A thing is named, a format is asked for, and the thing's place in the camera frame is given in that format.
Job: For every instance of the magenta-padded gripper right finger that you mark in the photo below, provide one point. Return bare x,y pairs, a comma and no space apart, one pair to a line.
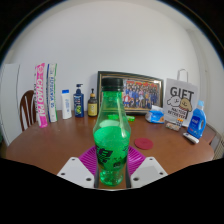
146,170

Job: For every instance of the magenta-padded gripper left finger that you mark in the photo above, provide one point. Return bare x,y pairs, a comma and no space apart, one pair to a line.
75,171

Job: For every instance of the green plastic drink bottle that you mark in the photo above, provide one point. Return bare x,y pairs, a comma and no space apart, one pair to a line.
111,143

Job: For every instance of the flat round red coaster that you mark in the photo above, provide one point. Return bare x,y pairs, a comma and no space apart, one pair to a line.
144,143

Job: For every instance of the small patterned snack packet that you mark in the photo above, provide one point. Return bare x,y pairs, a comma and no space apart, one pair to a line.
172,126

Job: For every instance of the small green packet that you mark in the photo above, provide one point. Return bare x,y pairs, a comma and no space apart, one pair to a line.
130,118

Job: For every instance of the white remote control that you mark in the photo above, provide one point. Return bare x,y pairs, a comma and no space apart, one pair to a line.
190,138

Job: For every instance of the blue tissue pack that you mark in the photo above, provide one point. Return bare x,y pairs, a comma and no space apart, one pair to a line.
155,116

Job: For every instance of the white tube blue cap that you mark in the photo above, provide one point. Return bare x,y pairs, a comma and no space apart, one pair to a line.
66,106

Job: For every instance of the amber pump bottle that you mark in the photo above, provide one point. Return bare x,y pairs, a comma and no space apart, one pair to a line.
92,107

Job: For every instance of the dark blue pump bottle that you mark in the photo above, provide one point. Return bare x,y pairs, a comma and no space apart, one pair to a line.
79,105

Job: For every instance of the blue detergent bottle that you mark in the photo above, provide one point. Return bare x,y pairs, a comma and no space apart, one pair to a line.
197,123

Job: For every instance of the brown wooden chair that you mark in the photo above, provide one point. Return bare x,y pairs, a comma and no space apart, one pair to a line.
25,113

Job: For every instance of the white radiator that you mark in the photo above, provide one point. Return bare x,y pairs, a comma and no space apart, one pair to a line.
220,150

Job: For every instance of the framed group photo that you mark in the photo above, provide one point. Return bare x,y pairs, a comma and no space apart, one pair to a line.
143,93

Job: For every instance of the white paper gift bag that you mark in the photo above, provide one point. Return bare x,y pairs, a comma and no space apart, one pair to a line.
180,100

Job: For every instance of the long white green box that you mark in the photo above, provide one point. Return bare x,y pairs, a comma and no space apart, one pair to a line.
52,93

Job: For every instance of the long pink white box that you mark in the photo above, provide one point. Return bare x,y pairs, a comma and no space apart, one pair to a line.
41,96

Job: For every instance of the white flat panel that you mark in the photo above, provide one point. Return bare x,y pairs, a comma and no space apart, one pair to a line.
9,103

